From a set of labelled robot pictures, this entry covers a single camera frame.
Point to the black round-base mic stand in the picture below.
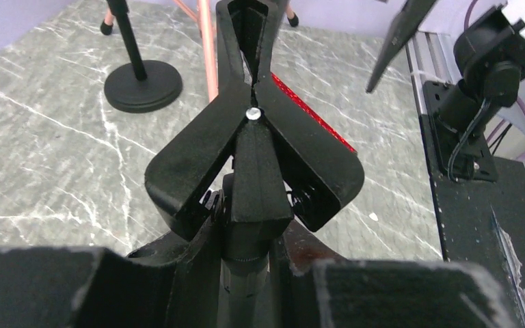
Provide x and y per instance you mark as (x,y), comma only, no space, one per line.
(141,86)

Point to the black round-base clip stand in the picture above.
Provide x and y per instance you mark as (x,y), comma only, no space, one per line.
(247,182)

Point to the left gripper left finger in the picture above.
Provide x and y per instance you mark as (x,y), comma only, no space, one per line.
(167,283)

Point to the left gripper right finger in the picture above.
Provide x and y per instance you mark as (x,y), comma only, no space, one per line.
(380,294)

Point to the pink music stand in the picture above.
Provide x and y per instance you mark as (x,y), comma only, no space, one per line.
(207,32)

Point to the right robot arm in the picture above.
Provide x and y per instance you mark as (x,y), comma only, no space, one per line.
(490,56)

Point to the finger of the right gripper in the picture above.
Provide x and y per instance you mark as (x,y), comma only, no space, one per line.
(402,28)

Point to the red glitter microphone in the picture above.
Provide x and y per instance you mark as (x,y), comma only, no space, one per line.
(304,107)

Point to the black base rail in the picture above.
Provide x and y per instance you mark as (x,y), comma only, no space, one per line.
(480,220)

